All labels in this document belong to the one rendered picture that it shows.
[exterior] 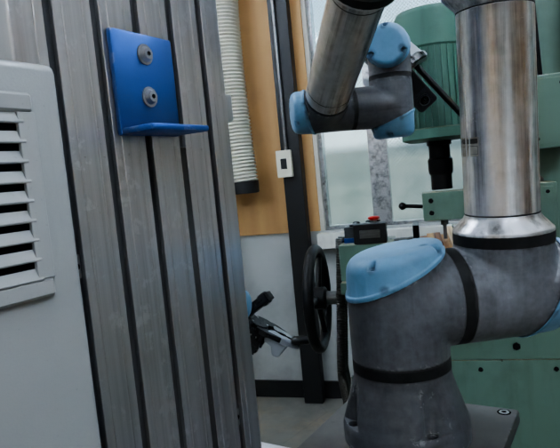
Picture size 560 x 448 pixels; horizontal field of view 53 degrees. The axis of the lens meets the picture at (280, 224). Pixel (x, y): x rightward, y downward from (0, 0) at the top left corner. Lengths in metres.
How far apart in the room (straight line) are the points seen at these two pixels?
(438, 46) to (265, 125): 1.57
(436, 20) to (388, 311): 0.90
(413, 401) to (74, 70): 0.48
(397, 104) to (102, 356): 0.69
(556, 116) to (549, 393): 0.58
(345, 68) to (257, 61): 2.06
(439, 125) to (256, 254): 1.71
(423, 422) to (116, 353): 0.35
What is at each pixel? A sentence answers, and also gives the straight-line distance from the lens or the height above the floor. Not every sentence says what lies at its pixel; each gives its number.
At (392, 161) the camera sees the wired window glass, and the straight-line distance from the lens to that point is 2.79.
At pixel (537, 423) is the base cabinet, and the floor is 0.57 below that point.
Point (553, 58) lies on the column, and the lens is 1.39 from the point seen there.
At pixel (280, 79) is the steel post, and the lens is 2.74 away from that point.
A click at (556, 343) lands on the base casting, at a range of 1.32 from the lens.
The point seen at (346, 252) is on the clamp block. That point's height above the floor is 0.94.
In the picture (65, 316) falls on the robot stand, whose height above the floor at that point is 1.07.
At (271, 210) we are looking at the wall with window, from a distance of 2.83.
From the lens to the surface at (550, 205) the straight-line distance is 1.28.
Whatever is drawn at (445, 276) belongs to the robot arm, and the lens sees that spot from 0.65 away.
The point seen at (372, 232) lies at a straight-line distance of 1.38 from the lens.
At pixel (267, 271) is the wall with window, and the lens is 2.89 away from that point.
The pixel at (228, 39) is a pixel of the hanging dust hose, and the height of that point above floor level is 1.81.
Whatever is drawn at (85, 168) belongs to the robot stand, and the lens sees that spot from 0.47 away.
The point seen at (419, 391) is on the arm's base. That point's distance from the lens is 0.66.
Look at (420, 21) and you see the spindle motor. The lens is 1.41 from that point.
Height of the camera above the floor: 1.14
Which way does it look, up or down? 5 degrees down
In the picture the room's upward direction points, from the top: 5 degrees counter-clockwise
